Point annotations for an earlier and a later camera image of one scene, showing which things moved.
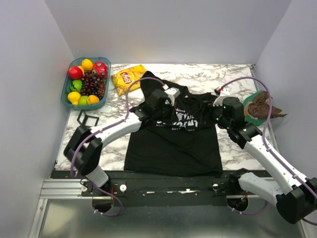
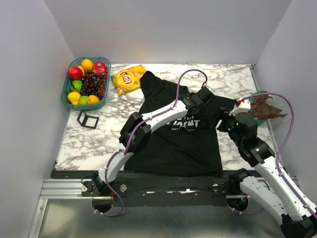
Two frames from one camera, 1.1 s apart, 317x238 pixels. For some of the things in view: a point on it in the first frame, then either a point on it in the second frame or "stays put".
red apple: (75, 73) stays put
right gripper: (207, 109) -> (225, 117)
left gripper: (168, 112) -> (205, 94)
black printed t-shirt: (185, 143) stays put
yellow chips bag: (123, 79) stays put
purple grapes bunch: (93, 84) stays put
